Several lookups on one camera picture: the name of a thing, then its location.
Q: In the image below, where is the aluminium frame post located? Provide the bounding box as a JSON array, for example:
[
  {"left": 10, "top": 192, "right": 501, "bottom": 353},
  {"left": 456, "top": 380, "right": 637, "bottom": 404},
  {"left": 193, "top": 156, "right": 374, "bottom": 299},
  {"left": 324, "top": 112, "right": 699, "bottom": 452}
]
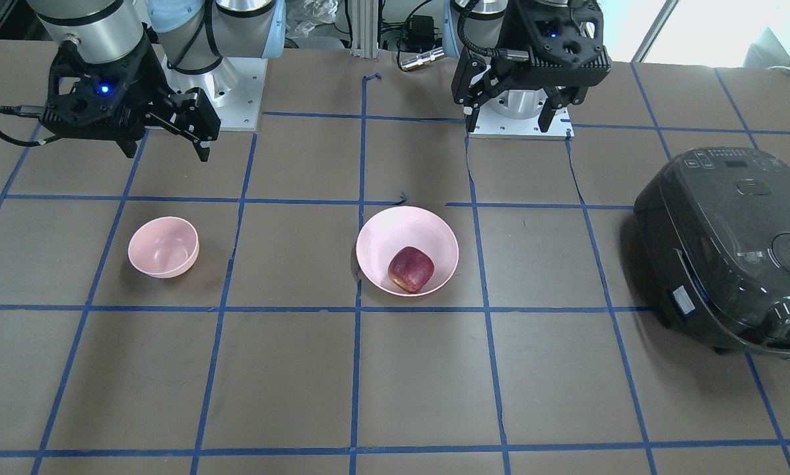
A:
[{"left": 346, "top": 0, "right": 382, "bottom": 60}]

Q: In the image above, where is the silver cable connector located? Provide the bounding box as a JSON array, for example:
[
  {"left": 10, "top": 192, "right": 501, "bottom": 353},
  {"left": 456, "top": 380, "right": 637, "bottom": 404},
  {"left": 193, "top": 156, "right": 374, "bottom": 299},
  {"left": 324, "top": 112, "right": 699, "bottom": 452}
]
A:
[{"left": 397, "top": 47, "right": 446, "bottom": 73}]

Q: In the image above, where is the black power adapter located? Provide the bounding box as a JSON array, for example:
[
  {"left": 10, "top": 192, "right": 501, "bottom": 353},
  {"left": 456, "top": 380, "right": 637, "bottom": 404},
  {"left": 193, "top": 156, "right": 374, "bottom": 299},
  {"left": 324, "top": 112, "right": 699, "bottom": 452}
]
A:
[{"left": 401, "top": 15, "right": 435, "bottom": 48}]

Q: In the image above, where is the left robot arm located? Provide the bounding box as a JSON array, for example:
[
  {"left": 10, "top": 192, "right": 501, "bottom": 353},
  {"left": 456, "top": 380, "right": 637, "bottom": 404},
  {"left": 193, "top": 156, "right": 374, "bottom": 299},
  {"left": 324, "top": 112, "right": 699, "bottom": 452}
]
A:
[{"left": 443, "top": 1, "right": 612, "bottom": 139}]

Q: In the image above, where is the large pink plate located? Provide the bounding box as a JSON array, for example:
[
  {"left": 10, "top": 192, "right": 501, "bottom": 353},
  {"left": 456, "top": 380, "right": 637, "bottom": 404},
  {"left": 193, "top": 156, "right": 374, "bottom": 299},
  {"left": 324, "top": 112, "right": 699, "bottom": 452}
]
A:
[{"left": 355, "top": 206, "right": 460, "bottom": 297}]

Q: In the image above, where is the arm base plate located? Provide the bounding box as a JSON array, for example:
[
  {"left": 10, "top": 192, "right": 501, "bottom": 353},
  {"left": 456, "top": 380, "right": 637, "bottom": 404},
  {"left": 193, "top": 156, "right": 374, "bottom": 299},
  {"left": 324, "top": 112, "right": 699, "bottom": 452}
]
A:
[
  {"left": 163, "top": 57, "right": 269, "bottom": 132},
  {"left": 468, "top": 90, "right": 575, "bottom": 141}
]

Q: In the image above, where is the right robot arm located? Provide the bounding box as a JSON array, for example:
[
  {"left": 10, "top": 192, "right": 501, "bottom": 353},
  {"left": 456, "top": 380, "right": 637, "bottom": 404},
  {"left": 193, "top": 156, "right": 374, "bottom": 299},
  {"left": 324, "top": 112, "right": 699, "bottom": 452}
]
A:
[{"left": 20, "top": 1, "right": 286, "bottom": 162}]

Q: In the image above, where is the dark grey rice cooker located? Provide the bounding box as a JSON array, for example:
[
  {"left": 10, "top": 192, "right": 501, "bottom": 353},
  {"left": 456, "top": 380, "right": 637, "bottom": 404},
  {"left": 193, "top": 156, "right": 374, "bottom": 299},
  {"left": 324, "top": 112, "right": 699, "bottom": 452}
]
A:
[{"left": 634, "top": 146, "right": 790, "bottom": 359}]

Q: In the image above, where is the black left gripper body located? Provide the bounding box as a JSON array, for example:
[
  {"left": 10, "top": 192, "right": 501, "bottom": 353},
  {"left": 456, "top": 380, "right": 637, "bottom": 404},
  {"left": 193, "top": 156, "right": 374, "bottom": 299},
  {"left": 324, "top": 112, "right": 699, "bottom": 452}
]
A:
[{"left": 490, "top": 1, "right": 612, "bottom": 90}]

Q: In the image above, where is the small pink bowl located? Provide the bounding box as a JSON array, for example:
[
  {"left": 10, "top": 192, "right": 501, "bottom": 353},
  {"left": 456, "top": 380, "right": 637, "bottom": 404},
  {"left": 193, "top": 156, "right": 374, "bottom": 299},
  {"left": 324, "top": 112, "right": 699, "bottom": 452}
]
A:
[{"left": 128, "top": 216, "right": 201, "bottom": 278}]

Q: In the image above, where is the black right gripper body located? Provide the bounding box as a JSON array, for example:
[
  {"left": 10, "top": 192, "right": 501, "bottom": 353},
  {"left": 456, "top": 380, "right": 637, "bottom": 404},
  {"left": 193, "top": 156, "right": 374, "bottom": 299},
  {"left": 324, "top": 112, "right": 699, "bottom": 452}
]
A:
[{"left": 40, "top": 34, "right": 171, "bottom": 141}]

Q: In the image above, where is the red apple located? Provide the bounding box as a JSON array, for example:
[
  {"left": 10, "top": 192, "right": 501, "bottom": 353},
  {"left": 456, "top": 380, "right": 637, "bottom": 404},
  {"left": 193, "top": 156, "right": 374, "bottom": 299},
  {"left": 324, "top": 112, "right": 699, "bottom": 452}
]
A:
[{"left": 387, "top": 246, "right": 435, "bottom": 294}]

